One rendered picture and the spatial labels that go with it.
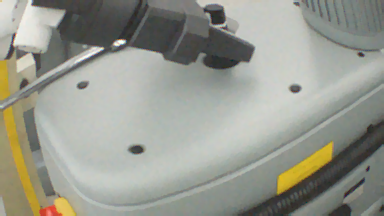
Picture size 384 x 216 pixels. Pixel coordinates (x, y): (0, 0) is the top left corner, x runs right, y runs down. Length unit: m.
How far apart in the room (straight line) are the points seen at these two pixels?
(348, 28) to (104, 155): 0.35
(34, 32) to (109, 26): 0.11
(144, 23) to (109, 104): 0.09
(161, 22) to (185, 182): 0.15
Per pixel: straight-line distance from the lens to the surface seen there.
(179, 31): 0.95
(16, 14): 1.02
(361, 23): 1.05
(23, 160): 3.04
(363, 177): 1.14
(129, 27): 0.96
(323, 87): 0.98
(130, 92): 1.00
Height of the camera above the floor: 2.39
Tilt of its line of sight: 32 degrees down
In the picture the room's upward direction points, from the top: 7 degrees counter-clockwise
